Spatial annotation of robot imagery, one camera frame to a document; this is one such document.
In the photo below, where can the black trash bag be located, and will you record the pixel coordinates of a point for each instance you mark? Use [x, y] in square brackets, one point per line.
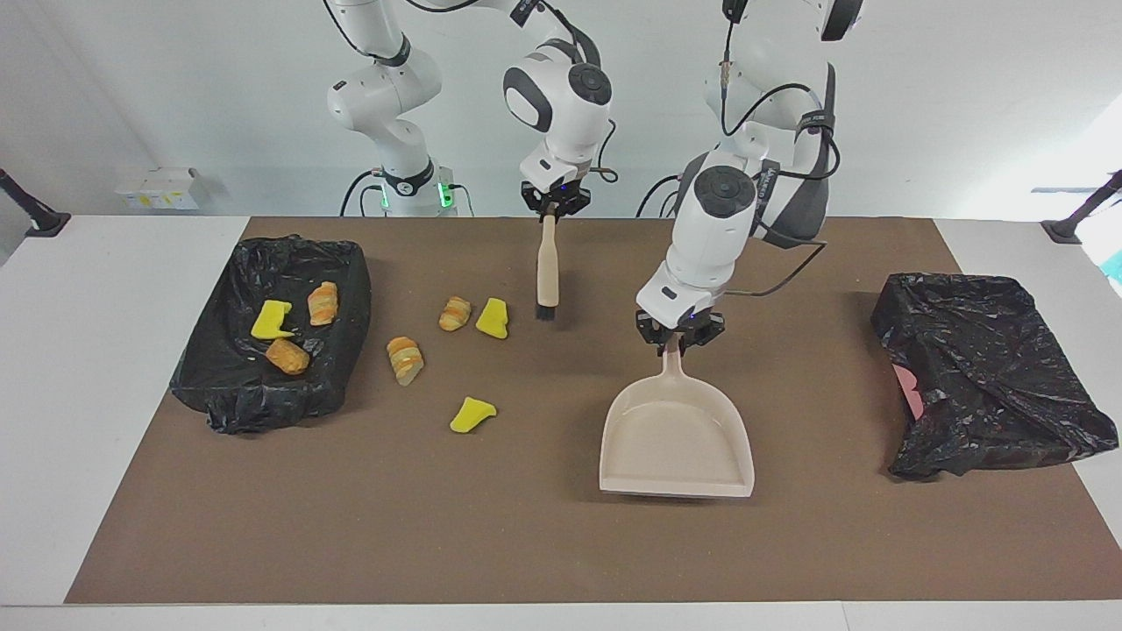
[990, 377]
[263, 394]

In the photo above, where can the striped croissant with pale end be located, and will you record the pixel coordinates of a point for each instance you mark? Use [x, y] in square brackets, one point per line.
[405, 359]

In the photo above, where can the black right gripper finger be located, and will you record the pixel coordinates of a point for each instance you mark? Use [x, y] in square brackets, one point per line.
[576, 203]
[534, 204]

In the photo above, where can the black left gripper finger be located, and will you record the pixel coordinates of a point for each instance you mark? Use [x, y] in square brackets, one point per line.
[650, 333]
[706, 333]

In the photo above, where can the brown table mat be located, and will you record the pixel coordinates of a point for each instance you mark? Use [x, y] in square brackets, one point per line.
[526, 543]

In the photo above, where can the yellow sponge piece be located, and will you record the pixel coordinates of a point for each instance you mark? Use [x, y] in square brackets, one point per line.
[469, 416]
[270, 320]
[493, 320]

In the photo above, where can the black stand foot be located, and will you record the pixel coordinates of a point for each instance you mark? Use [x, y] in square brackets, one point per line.
[44, 223]
[1065, 230]

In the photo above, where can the small striped croissant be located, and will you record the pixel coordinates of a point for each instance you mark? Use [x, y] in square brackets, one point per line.
[455, 314]

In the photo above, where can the white wall socket box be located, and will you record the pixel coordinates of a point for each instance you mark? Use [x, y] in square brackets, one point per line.
[158, 188]

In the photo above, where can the brown fried nugget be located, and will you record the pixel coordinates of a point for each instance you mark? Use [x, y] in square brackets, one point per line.
[287, 357]

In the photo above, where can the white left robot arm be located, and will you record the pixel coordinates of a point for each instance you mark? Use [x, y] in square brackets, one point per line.
[719, 237]

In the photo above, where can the orange striped pastry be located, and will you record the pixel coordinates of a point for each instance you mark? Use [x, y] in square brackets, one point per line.
[323, 304]

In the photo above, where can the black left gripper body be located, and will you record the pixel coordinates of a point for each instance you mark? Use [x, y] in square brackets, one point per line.
[681, 321]

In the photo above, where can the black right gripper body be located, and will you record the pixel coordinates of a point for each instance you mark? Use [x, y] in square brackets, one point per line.
[557, 188]

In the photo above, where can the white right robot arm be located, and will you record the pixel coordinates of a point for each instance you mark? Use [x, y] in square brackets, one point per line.
[561, 96]

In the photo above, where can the teal object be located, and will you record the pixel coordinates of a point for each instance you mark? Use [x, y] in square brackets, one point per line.
[1117, 267]

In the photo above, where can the beige plastic dustpan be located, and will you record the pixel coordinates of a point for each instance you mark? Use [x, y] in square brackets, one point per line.
[675, 438]

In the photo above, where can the pink bin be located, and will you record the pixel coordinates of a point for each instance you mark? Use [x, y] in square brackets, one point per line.
[907, 390]

